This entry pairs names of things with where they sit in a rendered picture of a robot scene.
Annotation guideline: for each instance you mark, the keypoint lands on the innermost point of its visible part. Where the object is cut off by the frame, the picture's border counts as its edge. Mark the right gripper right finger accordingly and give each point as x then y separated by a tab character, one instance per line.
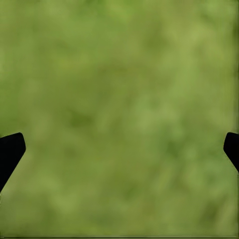
231	148

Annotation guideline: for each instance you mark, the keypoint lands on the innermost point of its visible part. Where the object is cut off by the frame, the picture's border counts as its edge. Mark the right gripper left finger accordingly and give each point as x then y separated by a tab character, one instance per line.
12	148

